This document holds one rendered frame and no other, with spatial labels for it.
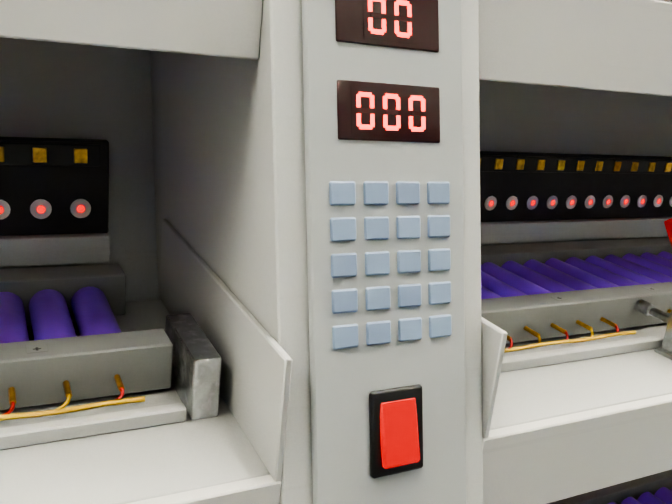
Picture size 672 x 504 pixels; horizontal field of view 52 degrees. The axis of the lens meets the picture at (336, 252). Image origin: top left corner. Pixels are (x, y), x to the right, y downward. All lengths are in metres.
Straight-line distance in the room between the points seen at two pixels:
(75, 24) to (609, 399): 0.29
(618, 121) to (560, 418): 0.37
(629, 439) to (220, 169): 0.24
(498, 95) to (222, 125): 0.31
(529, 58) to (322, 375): 0.17
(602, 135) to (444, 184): 0.38
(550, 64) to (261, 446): 0.21
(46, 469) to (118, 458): 0.03
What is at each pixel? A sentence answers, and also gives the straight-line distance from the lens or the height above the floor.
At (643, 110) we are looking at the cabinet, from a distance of 0.69.
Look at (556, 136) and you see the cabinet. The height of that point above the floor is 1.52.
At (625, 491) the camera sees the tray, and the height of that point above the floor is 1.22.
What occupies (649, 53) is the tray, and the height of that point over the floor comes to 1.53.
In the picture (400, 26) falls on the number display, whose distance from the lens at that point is 0.28.
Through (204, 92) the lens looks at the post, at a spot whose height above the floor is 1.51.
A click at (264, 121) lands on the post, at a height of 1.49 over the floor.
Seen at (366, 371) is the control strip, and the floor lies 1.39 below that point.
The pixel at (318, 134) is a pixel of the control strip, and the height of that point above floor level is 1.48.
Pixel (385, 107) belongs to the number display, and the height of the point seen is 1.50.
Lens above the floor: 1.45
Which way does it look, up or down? 3 degrees down
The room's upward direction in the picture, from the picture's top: 1 degrees counter-clockwise
